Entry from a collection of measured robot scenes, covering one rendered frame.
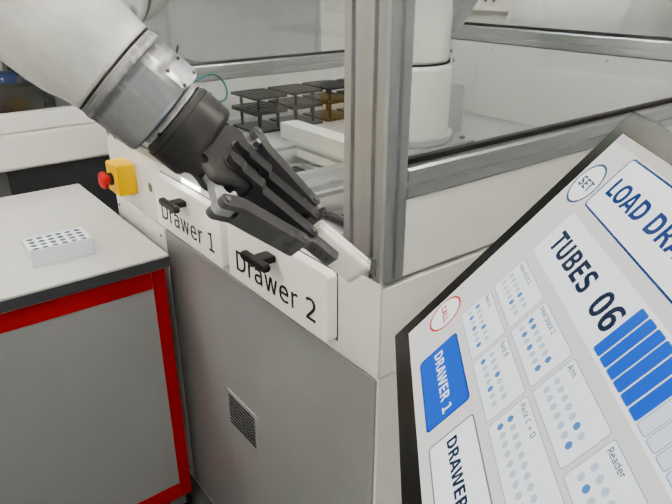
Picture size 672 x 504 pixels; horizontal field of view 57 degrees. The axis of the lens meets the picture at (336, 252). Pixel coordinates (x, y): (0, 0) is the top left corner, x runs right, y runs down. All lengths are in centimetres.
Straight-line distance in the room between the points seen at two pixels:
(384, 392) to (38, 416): 80
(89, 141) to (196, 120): 147
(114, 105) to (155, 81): 4
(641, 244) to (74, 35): 43
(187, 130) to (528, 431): 35
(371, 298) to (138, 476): 97
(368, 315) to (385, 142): 24
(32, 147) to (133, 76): 144
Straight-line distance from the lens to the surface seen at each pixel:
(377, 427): 93
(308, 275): 90
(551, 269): 51
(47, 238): 145
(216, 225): 113
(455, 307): 59
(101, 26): 54
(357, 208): 80
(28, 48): 54
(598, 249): 49
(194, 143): 55
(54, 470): 155
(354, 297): 85
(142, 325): 143
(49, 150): 198
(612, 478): 36
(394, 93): 73
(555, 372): 43
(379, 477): 100
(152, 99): 53
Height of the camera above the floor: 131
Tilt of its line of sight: 24 degrees down
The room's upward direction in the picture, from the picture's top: straight up
